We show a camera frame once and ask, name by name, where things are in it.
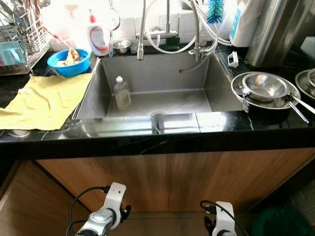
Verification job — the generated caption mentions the clear plastic bottle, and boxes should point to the clear plastic bottle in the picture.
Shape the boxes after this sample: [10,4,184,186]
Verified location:
[113,76,132,111]

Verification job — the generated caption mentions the stainless steel sink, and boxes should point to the stainless steel sink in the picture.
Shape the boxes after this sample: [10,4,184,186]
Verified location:
[72,51,248,121]

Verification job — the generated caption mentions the wooden side cabinet panel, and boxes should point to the wooden side cabinet panel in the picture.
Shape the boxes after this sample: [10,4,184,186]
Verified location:
[0,160,77,236]

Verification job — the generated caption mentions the wire dish rack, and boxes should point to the wire dish rack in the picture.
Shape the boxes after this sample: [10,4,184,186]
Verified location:
[0,0,51,75]

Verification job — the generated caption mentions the teal plastic cup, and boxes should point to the teal plastic cup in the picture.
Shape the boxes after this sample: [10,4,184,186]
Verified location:
[0,41,28,67]

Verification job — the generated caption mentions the yellow dish cloth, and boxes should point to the yellow dish cloth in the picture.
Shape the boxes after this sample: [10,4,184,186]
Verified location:
[0,73,94,131]

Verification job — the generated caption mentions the wire mesh strainer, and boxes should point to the wire mesh strainer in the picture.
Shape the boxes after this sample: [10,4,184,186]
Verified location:
[108,0,122,31]

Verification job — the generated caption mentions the white water purifier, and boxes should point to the white water purifier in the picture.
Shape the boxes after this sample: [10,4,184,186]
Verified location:
[229,0,264,48]

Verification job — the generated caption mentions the blue bottle brush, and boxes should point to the blue bottle brush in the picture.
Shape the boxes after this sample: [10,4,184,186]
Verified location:
[206,0,225,25]

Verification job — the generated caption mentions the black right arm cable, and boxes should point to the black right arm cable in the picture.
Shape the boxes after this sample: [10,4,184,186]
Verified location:
[199,200,250,236]

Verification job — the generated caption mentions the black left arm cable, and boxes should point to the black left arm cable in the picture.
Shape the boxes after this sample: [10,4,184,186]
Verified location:
[67,185,110,236]

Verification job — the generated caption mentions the tall stainless steel appliance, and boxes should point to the tall stainless steel appliance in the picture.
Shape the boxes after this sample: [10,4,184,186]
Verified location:
[246,0,315,68]

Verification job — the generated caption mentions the food scraps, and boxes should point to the food scraps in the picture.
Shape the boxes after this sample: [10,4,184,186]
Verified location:
[56,48,81,66]

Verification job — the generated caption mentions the steel pull-down faucet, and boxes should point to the steel pull-down faucet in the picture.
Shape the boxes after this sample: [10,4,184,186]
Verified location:
[136,0,149,61]

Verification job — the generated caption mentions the dark wooden cabinet door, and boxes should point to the dark wooden cabinet door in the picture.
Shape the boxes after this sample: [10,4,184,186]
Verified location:
[36,150,171,213]
[169,147,315,212]

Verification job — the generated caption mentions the small white plastic holder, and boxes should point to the small white plastic holder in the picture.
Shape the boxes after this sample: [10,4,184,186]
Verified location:
[227,50,240,69]

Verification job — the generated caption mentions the blue plastic bowl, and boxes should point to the blue plastic bowl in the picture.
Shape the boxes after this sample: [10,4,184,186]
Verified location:
[47,48,93,78]

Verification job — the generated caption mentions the small steel bowl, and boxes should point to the small steel bowl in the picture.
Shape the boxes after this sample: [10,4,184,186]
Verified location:
[112,39,132,54]

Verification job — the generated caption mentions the large steel plate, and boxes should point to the large steel plate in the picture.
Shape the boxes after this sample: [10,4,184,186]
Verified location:
[295,69,315,99]
[231,71,301,110]

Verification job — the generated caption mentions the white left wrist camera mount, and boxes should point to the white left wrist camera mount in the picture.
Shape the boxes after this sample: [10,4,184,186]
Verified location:
[101,182,127,226]

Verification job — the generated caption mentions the white flexible hose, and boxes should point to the white flexible hose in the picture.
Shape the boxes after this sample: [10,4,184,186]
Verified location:
[145,0,232,54]

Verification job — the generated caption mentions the steel filter tap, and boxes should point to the steel filter tap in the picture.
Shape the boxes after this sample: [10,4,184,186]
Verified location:
[179,0,218,74]

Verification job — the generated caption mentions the green bin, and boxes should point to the green bin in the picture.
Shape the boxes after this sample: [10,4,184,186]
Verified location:
[251,206,315,236]

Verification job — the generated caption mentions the green sponge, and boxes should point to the green sponge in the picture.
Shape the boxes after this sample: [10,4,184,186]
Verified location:
[164,35,181,51]

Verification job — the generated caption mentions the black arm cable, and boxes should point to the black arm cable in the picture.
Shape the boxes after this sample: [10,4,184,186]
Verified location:
[199,200,250,236]
[67,185,110,236]

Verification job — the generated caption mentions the white red dish soap bottle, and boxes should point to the white red dish soap bottle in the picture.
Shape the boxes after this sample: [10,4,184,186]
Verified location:
[86,9,111,57]

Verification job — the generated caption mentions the steel mixing bowl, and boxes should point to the steel mixing bowl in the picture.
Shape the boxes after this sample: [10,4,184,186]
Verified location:
[307,69,315,88]
[242,72,290,103]

